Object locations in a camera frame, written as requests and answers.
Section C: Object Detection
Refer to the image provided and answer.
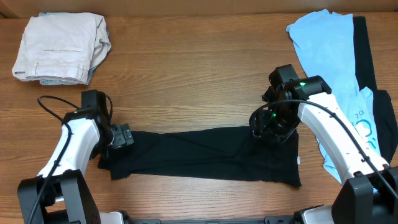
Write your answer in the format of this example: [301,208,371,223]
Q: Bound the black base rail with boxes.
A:
[129,215,296,224]

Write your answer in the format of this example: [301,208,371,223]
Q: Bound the light blue printed t-shirt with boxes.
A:
[286,9,385,184]

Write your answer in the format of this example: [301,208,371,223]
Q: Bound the black garment under pile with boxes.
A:
[353,16,397,162]

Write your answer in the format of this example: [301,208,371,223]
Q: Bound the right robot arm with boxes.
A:
[249,64,397,224]

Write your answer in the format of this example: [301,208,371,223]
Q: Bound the folded beige pants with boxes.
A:
[12,12,112,85]

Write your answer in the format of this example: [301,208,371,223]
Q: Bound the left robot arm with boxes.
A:
[17,90,134,224]

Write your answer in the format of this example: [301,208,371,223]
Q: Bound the black t-shirt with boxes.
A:
[98,126,301,187]

